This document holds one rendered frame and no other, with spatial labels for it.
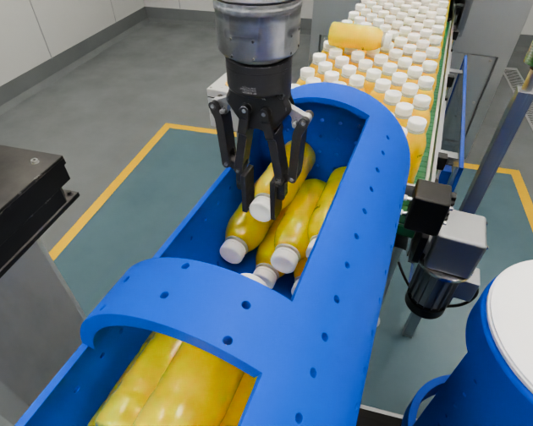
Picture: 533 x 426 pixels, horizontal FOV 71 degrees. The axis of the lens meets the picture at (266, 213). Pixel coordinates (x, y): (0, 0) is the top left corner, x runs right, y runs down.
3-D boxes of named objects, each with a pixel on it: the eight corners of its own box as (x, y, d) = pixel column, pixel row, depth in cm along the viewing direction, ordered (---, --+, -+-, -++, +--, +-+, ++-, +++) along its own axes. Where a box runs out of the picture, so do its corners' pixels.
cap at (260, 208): (279, 204, 57) (275, 210, 56) (271, 219, 60) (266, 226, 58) (257, 191, 57) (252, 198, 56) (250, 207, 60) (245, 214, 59)
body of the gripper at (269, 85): (208, 58, 40) (217, 134, 47) (282, 69, 38) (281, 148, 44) (238, 36, 45) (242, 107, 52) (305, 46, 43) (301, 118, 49)
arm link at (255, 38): (284, 10, 33) (282, 76, 38) (314, -13, 40) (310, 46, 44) (195, 1, 36) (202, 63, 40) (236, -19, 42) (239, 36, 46)
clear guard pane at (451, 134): (409, 287, 125) (459, 168, 92) (428, 161, 178) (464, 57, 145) (410, 287, 124) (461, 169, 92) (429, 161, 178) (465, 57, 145)
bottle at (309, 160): (322, 150, 67) (290, 203, 56) (308, 175, 72) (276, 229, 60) (290, 131, 67) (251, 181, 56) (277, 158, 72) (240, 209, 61)
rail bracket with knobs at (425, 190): (392, 231, 82) (404, 194, 75) (397, 210, 87) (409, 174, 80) (440, 243, 79) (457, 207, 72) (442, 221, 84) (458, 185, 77)
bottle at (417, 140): (379, 181, 95) (393, 123, 84) (398, 174, 97) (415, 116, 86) (397, 196, 91) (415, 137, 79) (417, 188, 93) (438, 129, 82)
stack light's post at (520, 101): (402, 335, 162) (517, 91, 87) (403, 327, 165) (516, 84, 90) (411, 338, 161) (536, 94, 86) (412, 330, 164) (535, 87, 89)
